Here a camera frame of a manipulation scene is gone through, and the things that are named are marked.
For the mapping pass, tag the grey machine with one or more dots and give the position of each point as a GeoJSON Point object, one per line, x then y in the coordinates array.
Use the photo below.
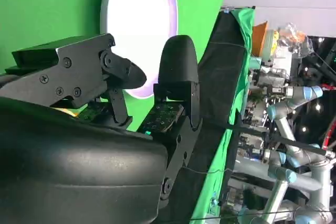
{"type": "Point", "coordinates": [273, 79]}

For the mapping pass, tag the orange box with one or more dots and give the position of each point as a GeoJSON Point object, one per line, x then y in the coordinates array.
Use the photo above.
{"type": "Point", "coordinates": [260, 37]}

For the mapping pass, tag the orange and white bread roll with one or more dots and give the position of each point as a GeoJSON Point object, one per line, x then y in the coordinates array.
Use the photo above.
{"type": "Point", "coordinates": [68, 111]}

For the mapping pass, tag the green table cloth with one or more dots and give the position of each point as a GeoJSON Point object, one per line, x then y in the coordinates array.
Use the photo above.
{"type": "Point", "coordinates": [39, 11]}

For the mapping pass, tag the clear plastic bag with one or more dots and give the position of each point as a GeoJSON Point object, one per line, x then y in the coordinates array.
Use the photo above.
{"type": "Point", "coordinates": [294, 35]}

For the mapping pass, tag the black backdrop cloth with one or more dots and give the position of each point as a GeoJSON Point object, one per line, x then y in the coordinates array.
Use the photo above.
{"type": "Point", "coordinates": [223, 77]}

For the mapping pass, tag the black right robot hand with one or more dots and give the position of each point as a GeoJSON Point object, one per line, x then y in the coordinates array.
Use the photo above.
{"type": "Point", "coordinates": [78, 169]}

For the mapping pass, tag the lilac plate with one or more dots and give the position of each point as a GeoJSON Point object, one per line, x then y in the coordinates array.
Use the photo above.
{"type": "Point", "coordinates": [136, 11]}

